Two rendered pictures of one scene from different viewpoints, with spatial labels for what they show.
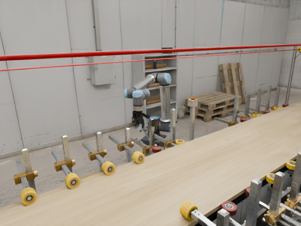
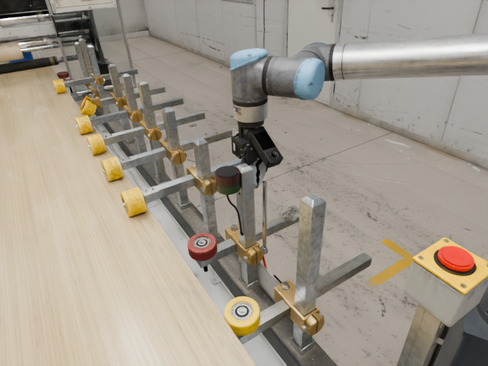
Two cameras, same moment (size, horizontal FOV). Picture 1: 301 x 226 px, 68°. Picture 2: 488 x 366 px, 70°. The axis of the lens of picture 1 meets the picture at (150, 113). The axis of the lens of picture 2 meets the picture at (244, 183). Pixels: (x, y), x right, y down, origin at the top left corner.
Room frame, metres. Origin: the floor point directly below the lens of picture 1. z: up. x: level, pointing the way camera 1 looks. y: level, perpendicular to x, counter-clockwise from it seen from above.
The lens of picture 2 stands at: (1.94, -0.76, 1.56)
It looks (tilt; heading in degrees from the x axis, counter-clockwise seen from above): 33 degrees down; 94
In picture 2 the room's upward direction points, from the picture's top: 3 degrees counter-clockwise
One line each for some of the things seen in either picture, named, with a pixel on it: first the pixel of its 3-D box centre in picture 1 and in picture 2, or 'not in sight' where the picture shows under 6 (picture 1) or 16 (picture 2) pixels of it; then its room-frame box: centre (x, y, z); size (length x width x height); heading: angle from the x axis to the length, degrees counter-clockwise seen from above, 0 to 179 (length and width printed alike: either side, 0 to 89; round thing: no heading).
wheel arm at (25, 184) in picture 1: (22, 176); (135, 111); (1.30, 0.85, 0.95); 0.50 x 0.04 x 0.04; 35
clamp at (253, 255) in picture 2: (150, 148); (242, 245); (1.87, 0.01, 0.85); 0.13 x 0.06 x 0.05; 125
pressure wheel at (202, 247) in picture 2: (156, 153); (203, 255); (1.76, -0.05, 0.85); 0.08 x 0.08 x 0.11
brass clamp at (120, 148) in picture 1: (125, 145); (202, 179); (1.73, 0.21, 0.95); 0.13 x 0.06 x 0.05; 125
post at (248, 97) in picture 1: (246, 113); not in sight; (2.75, -1.23, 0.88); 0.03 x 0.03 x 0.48; 35
